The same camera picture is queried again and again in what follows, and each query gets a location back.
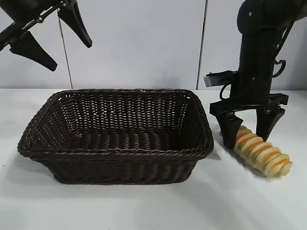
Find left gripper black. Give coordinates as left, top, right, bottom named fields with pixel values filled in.
left=0, top=0, right=93, bottom=72

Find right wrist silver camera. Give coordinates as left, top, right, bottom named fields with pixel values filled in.
left=205, top=70, right=238, bottom=88

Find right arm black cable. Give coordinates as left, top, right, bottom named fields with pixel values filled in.
left=272, top=14, right=297, bottom=78

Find thin black camera cable loop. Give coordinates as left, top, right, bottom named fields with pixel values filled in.
left=219, top=82, right=233, bottom=100

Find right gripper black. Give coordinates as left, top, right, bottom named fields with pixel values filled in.
left=209, top=31, right=288, bottom=150

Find long striped bread loaf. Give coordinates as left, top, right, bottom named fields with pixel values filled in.
left=234, top=126, right=293, bottom=177

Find dark brown wicker basket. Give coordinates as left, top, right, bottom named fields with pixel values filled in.
left=17, top=88, right=214, bottom=185

